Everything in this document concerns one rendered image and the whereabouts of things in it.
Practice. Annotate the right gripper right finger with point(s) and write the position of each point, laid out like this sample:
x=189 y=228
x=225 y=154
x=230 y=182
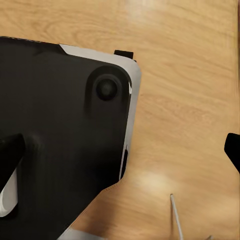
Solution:
x=232 y=149

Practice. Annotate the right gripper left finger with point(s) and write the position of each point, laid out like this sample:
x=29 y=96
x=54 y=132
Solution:
x=12 y=150

